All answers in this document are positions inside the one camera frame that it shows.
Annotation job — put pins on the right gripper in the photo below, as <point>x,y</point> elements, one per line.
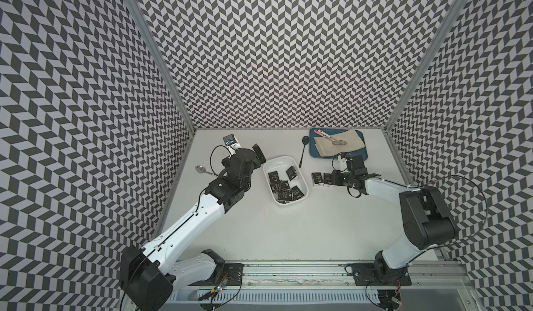
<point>336,176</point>

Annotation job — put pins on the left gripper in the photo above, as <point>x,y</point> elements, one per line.
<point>259,155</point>

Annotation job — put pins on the white plastic storage box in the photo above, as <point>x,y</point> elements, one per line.
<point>280,165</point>

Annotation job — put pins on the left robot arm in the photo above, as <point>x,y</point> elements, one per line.
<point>148,275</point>

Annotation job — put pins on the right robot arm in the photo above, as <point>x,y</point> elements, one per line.
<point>426,219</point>

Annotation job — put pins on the blue tray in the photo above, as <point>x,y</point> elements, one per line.
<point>314,154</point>

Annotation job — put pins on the beige folded cloth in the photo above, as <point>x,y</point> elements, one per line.
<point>330,145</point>

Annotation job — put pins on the black spoon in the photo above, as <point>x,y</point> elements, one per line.
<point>305,141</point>

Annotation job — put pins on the silver spoon on table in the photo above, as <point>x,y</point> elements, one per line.
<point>202,170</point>

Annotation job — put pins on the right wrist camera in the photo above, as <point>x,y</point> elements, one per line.
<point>342,160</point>

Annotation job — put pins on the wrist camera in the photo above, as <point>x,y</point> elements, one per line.
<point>342,160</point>
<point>230,141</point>

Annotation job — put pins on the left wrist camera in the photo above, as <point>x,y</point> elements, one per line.
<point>230,141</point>

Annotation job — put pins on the red handled utensil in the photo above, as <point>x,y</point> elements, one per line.
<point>333,140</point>

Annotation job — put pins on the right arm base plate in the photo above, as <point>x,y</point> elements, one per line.
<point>364,273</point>

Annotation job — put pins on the aluminium front rail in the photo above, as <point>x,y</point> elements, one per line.
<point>431,275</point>

